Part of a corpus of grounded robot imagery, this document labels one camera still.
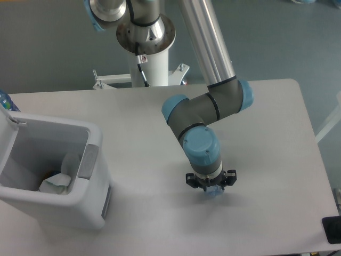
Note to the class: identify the white open trash can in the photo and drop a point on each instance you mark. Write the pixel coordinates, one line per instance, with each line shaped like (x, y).
(54, 170)

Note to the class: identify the blue snack wrapper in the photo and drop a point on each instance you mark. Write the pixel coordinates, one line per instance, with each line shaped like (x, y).
(52, 173)

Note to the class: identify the white paper tissue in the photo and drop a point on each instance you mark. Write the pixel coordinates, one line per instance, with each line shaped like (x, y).
(57, 184)

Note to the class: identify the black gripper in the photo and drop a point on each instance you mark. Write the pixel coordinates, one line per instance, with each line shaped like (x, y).
(209, 182)

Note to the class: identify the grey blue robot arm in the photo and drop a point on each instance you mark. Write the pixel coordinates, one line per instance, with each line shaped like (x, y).
(189, 119)

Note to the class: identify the blue bottle at left edge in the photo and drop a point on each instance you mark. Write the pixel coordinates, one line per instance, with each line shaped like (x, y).
(7, 102)

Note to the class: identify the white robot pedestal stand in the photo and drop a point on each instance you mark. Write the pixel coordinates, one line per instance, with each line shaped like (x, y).
(147, 51)

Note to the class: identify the clear plastic water bottle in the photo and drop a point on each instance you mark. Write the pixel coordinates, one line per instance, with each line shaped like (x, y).
(212, 192)

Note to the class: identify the white frame at right edge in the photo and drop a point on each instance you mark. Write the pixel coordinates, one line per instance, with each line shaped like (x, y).
(332, 119)

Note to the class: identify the black device at table corner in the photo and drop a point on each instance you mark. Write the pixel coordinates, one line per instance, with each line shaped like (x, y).
(331, 227)

